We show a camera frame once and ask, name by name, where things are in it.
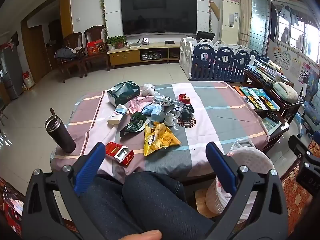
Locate white trash bin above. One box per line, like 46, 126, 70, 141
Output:
205, 175, 250, 221

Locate blue quilted bag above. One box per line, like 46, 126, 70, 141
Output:
151, 107, 170, 124

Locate white plastic bag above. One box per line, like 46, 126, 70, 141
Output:
214, 138, 275, 224

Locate red foil wrapper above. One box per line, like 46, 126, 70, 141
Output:
178, 93, 192, 105

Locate black bag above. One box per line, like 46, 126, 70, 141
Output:
180, 104, 195, 122

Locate black flat television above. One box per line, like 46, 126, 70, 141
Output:
120, 0, 198, 36

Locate dark steel thermos bottle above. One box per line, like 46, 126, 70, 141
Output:
45, 108, 76, 153

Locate pink plastic bag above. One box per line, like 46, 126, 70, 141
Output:
128, 96, 154, 115

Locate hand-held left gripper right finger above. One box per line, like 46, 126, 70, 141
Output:
205, 141, 290, 240

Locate row of picture books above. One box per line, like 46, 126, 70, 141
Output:
234, 86, 279, 113

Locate red gift box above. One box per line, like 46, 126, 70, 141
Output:
87, 39, 104, 55

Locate person's left hand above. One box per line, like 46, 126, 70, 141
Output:
120, 229, 163, 240

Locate striped pink grey tablecloth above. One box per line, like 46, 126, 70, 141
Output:
50, 82, 270, 183

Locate wooden television cabinet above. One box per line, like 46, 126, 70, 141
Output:
107, 44, 182, 68

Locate dark wooden chair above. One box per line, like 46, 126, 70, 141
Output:
56, 32, 88, 83
84, 25, 110, 72

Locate grey cushion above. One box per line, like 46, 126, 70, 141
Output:
272, 82, 299, 103

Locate person's legs in jeans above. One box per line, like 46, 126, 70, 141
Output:
77, 171, 213, 240

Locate green ivy garland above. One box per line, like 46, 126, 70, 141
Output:
99, 0, 108, 38
207, 0, 213, 33

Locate blue face mask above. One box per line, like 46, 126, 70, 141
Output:
141, 104, 158, 117

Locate green tissue pack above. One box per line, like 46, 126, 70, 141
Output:
107, 80, 140, 107

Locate grey refrigerator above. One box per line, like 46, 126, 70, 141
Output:
0, 45, 24, 101

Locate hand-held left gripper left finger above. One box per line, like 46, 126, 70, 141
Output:
22, 142, 107, 240

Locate blue storage bag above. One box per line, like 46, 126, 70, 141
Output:
302, 101, 320, 126

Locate black amplifier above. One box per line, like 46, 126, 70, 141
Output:
140, 50, 165, 61

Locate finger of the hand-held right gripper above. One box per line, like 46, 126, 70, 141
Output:
288, 135, 320, 167

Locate yellow chip bag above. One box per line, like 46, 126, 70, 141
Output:
144, 122, 182, 157

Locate white crumpled tissue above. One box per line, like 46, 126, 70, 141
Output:
164, 114, 176, 127
142, 83, 160, 97

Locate stack of books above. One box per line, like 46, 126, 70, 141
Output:
246, 60, 294, 84

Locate clear plastic wrapper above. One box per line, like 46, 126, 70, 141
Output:
154, 95, 185, 108

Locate red cigarette box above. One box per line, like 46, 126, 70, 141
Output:
105, 141, 135, 167

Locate beige curtain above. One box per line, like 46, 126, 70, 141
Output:
234, 0, 252, 47

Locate white standing air conditioner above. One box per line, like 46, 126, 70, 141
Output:
220, 0, 240, 47

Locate dark bag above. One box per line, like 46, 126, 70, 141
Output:
55, 46, 83, 59

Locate hanging clothes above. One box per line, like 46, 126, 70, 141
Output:
279, 4, 300, 27

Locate white navy playpen fence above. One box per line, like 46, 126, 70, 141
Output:
179, 37, 269, 82

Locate red white floor bag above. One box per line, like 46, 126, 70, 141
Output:
22, 71, 35, 89

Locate dark wooden side table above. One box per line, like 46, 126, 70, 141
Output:
232, 65, 304, 153

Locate potted green plant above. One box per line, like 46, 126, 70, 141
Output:
107, 35, 127, 50

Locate green snack bag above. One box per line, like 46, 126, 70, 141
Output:
119, 112, 150, 137

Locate wall poster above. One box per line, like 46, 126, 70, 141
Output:
281, 51, 291, 70
299, 62, 311, 84
291, 57, 302, 78

